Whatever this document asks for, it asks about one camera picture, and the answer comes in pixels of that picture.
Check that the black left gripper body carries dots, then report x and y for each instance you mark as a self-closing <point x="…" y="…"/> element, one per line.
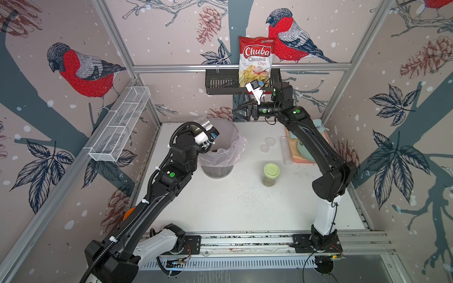
<point x="203" y="148"/>

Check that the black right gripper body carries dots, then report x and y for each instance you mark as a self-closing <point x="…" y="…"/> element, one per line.
<point x="265" y="111"/>

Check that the short clear mung bean jar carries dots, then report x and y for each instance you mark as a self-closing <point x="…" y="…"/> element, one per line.
<point x="204" y="123"/>

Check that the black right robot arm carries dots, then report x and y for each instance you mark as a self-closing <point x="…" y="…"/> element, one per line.
<point x="336" y="172"/>

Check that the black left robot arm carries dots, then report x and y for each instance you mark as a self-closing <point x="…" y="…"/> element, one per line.
<point x="119" y="257"/>

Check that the green lid mung bean jar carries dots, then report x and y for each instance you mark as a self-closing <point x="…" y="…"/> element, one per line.
<point x="271" y="172"/>

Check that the white mesh trash bin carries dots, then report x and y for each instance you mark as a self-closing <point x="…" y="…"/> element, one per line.
<point x="223" y="155"/>

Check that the teal folded cloth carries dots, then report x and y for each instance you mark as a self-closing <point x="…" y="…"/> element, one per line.
<point x="318" y="125"/>

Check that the teal oval plate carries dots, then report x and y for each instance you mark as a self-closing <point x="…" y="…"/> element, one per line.
<point x="304" y="152"/>

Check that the Chuba cassava chips bag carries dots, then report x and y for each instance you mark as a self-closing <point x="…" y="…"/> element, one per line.
<point x="255" y="59"/>

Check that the pink serving tray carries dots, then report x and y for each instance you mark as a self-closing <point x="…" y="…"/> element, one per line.
<point x="299" y="154"/>

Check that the orange round object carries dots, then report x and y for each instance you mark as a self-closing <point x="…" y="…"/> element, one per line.
<point x="128" y="213"/>

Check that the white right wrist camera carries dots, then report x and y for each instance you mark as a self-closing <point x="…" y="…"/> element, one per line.
<point x="256" y="88"/>

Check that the dark grey wall shelf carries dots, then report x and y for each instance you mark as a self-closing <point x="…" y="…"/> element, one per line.
<point x="223" y="82"/>

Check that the white wire mesh shelf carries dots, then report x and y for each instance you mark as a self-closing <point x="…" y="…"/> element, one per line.
<point x="115" y="135"/>

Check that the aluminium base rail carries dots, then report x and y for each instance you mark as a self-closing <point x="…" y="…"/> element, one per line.
<point x="284" y="243"/>

